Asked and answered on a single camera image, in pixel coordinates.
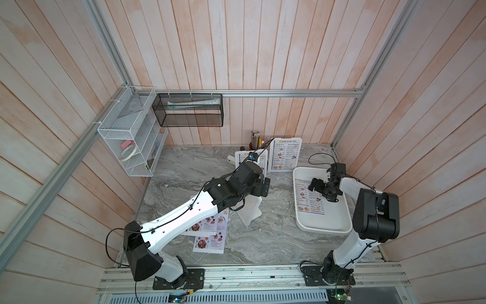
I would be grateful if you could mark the white wire wall shelf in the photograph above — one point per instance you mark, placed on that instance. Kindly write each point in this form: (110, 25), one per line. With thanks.
(131, 117)

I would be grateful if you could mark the white menu holder front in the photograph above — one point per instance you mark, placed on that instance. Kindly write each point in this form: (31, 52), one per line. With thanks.
(271, 151)

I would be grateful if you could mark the red special menu sheet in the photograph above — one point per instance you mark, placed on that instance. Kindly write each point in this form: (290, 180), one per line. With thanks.
(207, 227)
(214, 243)

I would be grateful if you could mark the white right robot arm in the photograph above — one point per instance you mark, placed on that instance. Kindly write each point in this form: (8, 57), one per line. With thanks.
(375, 220)

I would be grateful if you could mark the black mesh wall basket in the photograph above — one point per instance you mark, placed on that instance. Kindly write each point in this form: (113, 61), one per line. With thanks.
(189, 109)

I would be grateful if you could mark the white tape roll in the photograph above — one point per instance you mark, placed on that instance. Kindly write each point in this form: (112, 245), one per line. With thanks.
(128, 152)

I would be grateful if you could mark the white stapler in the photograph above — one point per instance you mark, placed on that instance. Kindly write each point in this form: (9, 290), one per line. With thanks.
(231, 159)

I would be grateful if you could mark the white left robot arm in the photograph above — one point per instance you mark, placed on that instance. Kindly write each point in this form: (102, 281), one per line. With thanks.
(143, 243)

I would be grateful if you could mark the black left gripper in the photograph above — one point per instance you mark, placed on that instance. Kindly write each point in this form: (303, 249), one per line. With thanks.
(258, 190)

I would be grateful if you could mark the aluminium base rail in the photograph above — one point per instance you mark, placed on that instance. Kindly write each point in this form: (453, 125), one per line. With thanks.
(371, 282)

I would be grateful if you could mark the pink eraser block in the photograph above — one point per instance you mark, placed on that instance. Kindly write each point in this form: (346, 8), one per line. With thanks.
(126, 144)

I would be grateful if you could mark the dim sum inn menu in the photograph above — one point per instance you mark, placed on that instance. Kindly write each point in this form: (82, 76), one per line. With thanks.
(307, 201)
(285, 154)

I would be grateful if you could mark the white menu holder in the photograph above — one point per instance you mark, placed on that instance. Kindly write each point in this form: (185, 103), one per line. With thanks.
(259, 157)
(248, 210)
(271, 151)

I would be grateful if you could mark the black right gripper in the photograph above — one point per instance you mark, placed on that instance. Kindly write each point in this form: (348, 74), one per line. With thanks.
(317, 187)

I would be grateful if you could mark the white plastic tray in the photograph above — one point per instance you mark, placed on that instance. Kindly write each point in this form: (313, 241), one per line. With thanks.
(336, 219)

